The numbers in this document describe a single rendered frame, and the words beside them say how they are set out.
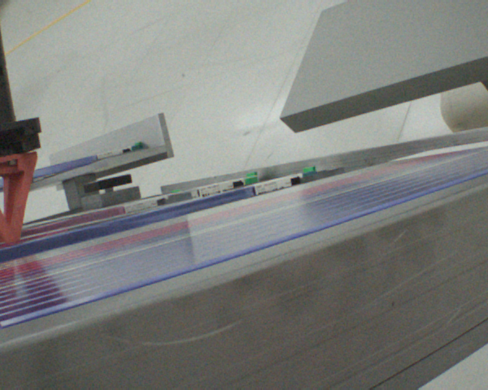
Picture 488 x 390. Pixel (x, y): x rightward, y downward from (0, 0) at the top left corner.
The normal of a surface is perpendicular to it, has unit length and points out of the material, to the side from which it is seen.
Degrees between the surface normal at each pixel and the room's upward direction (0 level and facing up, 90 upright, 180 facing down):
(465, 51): 0
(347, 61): 0
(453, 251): 90
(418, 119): 0
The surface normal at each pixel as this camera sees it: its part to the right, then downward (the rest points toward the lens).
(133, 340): 0.64, -0.09
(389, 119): -0.67, -0.55
